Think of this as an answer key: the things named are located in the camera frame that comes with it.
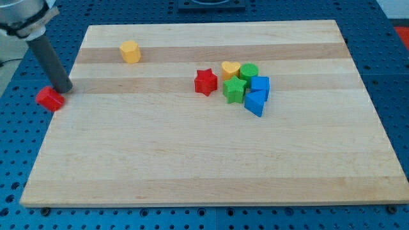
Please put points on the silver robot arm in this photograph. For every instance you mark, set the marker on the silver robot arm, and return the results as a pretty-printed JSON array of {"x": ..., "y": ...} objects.
[{"x": 26, "y": 19}]

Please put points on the yellow hexagon block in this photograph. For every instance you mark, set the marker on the yellow hexagon block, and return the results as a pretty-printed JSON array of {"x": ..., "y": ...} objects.
[{"x": 130, "y": 52}]

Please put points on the red star block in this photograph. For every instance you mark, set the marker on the red star block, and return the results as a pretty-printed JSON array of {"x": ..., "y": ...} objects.
[{"x": 205, "y": 82}]

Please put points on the green star block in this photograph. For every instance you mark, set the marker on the green star block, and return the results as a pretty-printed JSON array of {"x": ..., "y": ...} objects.
[{"x": 234, "y": 90}]

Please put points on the yellow heart block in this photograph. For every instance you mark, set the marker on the yellow heart block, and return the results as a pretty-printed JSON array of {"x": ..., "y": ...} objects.
[{"x": 230, "y": 69}]

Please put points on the blue triangle block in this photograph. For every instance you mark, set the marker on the blue triangle block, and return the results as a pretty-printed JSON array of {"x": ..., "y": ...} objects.
[{"x": 255, "y": 102}]

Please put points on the green cylinder block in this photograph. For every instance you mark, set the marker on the green cylinder block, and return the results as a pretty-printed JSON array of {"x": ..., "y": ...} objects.
[{"x": 247, "y": 71}]

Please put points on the blue cube block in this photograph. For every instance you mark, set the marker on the blue cube block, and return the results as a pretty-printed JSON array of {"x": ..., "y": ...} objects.
[{"x": 261, "y": 83}]

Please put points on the light wooden board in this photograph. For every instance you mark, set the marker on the light wooden board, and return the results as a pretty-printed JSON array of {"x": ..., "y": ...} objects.
[{"x": 138, "y": 135}]

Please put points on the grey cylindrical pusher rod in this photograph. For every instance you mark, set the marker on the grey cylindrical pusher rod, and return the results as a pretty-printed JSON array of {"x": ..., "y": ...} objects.
[{"x": 48, "y": 59}]

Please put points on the red block off board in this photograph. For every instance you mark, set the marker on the red block off board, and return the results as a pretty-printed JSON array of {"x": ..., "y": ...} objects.
[{"x": 50, "y": 99}]

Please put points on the red object at edge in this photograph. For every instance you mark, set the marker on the red object at edge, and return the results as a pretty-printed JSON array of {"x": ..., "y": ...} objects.
[{"x": 403, "y": 33}]

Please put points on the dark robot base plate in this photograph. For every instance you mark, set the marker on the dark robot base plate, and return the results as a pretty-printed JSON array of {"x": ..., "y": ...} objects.
[{"x": 201, "y": 5}]

